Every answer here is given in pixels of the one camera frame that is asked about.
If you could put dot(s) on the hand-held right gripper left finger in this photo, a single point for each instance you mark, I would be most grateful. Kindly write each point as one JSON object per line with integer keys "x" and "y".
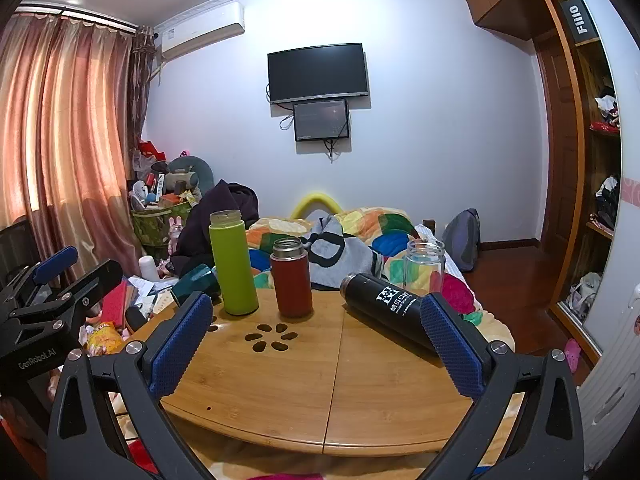
{"x": 182, "y": 340}

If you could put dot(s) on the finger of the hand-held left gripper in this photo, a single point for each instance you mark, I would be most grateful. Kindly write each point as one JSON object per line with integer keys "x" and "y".
{"x": 100, "y": 276}
{"x": 55, "y": 260}

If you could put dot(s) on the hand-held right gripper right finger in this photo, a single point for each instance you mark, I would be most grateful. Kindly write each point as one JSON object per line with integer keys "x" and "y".
{"x": 452, "y": 345}

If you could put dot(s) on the teal plastic cup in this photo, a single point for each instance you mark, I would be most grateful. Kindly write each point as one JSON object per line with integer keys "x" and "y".
{"x": 197, "y": 280}

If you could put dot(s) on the black thermos cup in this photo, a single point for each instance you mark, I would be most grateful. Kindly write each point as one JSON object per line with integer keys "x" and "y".
{"x": 385, "y": 305}

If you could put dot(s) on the clear glass cup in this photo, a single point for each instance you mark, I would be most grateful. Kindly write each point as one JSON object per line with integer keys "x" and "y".
{"x": 425, "y": 270}

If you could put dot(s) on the green bottle cup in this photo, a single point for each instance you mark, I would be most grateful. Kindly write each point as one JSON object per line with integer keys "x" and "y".
{"x": 235, "y": 265}

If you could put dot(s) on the red thermos cup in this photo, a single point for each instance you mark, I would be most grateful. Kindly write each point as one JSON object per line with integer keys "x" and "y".
{"x": 292, "y": 285}

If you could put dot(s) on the red book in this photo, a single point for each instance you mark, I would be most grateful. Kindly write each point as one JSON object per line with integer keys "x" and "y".
{"x": 116, "y": 305}

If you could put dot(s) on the white plastic bottle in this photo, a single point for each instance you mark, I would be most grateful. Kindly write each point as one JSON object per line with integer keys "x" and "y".
{"x": 148, "y": 267}

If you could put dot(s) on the yellow snack packet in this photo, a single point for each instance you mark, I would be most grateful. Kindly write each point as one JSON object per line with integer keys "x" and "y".
{"x": 105, "y": 338}

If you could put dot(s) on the green storage basket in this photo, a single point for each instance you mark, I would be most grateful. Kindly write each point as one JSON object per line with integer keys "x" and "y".
{"x": 155, "y": 225}

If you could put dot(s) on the pink bunny toy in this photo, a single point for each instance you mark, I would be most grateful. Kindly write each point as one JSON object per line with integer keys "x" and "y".
{"x": 175, "y": 227}

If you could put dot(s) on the grey backpack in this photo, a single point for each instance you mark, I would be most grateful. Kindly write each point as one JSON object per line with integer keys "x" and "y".
{"x": 462, "y": 240}

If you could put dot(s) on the pink slipper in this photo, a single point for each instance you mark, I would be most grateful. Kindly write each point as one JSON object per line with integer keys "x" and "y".
{"x": 572, "y": 355}

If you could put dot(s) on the colourful patchwork quilt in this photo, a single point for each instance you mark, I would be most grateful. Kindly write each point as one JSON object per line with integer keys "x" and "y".
{"x": 390, "y": 235}

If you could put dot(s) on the pink curtain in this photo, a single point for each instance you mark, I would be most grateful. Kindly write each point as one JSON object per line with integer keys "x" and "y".
{"x": 75, "y": 135}

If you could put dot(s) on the round bamboo table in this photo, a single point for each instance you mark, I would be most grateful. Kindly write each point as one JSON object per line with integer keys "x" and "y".
{"x": 300, "y": 390}

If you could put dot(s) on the grey plush toy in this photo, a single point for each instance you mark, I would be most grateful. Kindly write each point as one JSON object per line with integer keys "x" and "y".
{"x": 187, "y": 172}

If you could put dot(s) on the dark jacket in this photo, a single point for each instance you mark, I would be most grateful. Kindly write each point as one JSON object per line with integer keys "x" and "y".
{"x": 220, "y": 205}

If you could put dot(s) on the grey printed garment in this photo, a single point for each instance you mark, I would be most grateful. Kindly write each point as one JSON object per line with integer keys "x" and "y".
{"x": 340, "y": 250}

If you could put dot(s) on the yellow curved foam tube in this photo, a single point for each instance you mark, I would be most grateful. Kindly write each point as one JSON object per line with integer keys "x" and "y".
{"x": 316, "y": 197}

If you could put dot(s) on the wooden door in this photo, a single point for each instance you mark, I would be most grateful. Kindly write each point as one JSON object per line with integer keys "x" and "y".
{"x": 552, "y": 160}

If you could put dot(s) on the wooden wardrobe shelves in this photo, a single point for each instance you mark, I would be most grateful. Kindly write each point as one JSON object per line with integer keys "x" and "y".
{"x": 575, "y": 160}

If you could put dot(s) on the white air conditioner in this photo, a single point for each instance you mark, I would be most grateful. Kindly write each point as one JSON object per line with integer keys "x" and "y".
{"x": 200, "y": 30}

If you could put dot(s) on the black box with white print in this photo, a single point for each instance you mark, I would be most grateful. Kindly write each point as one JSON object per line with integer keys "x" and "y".
{"x": 579, "y": 17}

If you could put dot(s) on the small wall monitor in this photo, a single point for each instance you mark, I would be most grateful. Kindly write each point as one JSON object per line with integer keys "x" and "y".
{"x": 321, "y": 120}

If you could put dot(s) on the wall television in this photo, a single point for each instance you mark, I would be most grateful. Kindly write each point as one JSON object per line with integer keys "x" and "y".
{"x": 318, "y": 72}

